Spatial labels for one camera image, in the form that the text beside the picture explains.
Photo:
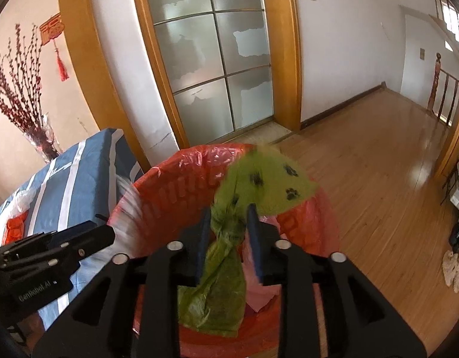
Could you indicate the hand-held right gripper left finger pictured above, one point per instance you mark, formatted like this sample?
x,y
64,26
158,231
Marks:
x,y
204,238

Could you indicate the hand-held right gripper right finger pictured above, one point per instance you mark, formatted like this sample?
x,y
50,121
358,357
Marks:
x,y
253,238

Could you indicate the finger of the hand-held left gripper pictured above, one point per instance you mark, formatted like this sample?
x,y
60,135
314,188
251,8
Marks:
x,y
87,238

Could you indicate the green paw-print plastic bag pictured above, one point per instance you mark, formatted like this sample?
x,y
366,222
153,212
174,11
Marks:
x,y
259,179

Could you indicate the bin with red liner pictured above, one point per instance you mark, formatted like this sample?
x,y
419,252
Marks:
x,y
177,179

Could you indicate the large red plastic bag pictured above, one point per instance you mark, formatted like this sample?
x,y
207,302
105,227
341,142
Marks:
x,y
17,229

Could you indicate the blue white striped cloth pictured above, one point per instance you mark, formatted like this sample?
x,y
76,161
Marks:
x,y
84,171

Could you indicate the white translucent plastic bag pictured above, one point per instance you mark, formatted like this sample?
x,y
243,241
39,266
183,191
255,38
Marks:
x,y
22,199

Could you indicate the clear glass vase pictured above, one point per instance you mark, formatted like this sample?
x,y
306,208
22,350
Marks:
x,y
46,145

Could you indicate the red berry branches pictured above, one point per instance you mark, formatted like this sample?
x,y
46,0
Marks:
x,y
17,93

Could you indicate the frosted glass sliding door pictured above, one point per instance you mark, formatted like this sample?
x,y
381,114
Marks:
x,y
214,63

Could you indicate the black object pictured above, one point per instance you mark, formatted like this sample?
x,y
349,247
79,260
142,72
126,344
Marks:
x,y
457,235

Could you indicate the wooden stair railing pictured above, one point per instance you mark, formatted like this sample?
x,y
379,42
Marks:
x,y
436,82

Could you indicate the window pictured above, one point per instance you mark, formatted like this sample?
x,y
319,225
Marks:
x,y
451,18

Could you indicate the wooden doorway frame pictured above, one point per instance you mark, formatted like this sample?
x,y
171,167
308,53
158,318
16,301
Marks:
x,y
451,145
84,63

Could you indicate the shoes by the wall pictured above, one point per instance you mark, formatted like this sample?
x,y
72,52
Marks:
x,y
455,270

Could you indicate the red tasselled wall ornament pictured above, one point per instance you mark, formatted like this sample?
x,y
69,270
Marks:
x,y
52,30

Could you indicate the small dark wall panel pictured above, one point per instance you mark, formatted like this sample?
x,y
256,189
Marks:
x,y
422,53

